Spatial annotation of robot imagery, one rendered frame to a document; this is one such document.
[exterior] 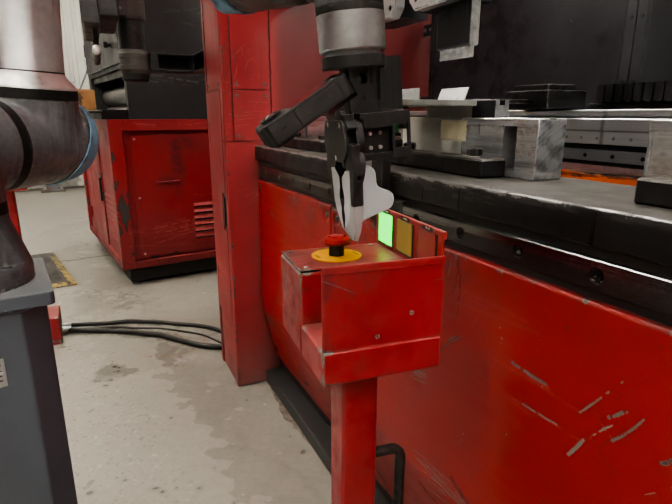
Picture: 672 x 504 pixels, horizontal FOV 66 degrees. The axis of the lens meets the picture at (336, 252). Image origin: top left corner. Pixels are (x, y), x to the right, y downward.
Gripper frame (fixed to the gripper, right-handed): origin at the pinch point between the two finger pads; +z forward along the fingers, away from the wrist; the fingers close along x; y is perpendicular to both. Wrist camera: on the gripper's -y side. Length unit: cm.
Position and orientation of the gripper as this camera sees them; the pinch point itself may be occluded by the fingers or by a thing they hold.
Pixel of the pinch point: (348, 231)
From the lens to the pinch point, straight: 62.9
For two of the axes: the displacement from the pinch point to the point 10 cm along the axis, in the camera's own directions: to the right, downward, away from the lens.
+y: 9.4, -1.7, 3.0
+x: -3.3, -2.4, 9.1
